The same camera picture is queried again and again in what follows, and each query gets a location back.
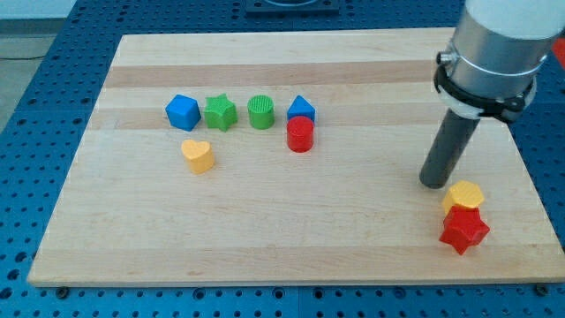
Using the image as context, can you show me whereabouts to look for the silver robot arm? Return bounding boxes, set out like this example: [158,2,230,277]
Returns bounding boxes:
[438,0,564,99]

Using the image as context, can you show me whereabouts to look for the yellow hexagon block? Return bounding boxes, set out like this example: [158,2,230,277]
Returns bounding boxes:
[441,180,485,215]

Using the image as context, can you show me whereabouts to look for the wooden board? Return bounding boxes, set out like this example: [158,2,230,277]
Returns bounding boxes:
[27,28,564,287]

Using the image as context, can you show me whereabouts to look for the red cylinder block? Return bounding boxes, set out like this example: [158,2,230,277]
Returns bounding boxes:
[287,116,314,153]

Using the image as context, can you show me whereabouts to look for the blue triangle block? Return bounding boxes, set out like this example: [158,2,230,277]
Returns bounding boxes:
[287,95,316,122]

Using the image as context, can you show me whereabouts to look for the green cylinder block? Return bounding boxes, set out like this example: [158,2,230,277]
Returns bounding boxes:
[247,95,275,130]

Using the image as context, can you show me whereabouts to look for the green star block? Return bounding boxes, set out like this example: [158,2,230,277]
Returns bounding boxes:
[204,94,237,132]

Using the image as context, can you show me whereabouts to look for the yellow heart block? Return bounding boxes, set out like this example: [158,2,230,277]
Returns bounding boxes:
[181,140,215,174]

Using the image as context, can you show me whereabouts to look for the blue cube block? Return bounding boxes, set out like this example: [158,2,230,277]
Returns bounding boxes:
[165,95,201,132]

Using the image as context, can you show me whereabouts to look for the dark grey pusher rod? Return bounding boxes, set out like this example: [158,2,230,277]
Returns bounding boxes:
[419,110,480,189]

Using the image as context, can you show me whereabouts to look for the red star block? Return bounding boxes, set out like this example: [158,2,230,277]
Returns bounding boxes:
[439,205,490,255]

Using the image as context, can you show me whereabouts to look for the black and white clamp ring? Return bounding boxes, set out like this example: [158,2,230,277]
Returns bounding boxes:
[433,64,538,125]

